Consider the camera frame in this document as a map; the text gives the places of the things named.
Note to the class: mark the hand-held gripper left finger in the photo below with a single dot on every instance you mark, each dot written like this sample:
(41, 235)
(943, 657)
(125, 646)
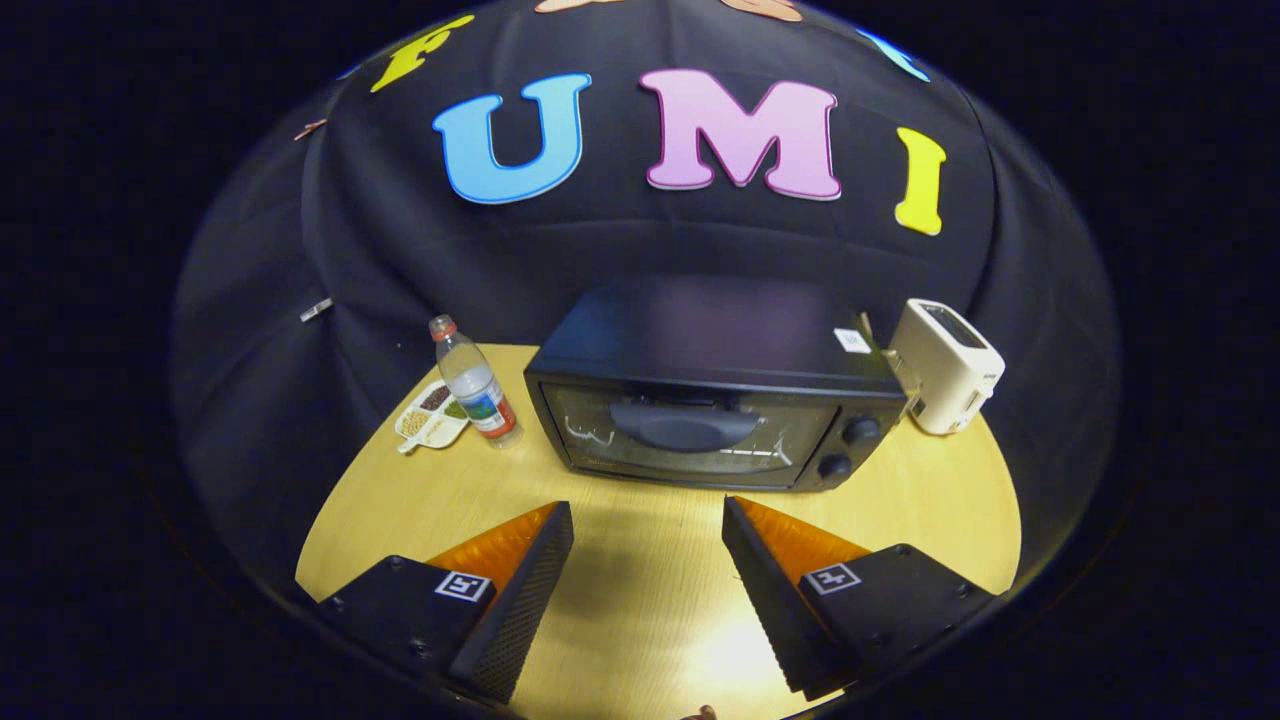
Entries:
(518, 605)

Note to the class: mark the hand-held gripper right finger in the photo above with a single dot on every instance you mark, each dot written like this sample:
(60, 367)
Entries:
(775, 605)

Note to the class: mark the black toaster oven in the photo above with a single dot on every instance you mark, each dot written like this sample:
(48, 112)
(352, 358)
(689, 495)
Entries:
(700, 340)

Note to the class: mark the white pop-up toaster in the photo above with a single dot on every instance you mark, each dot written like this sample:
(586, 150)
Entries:
(945, 365)

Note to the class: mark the white divided snack tray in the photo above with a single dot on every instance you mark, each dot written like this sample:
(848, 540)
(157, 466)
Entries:
(430, 420)

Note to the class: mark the clear plastic water bottle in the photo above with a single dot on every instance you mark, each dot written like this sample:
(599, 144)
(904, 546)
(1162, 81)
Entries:
(480, 390)

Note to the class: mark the small white clip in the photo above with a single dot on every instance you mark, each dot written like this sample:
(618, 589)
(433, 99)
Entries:
(316, 310)

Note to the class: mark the black backdrop cloth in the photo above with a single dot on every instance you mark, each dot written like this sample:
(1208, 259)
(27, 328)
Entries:
(620, 240)

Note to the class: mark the small red clip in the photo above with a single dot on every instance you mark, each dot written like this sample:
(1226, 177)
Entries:
(311, 129)

